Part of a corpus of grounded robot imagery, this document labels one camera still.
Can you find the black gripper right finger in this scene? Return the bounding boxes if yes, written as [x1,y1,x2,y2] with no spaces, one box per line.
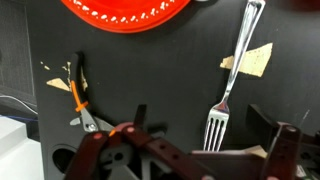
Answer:
[246,104,282,149]

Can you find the near orange bowl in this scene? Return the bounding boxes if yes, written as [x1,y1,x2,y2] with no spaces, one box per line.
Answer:
[60,0,191,34]

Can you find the tan tape scrap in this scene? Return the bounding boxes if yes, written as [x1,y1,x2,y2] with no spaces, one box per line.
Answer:
[219,42,274,78]

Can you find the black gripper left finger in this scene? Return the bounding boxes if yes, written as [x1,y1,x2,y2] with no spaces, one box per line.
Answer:
[134,104,147,128]

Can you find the silver table fork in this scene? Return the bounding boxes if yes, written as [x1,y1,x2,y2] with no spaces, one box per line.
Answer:
[203,0,266,151]

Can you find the orange handled pliers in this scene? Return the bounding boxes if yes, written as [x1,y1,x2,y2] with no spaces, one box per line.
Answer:
[70,52,113,133]

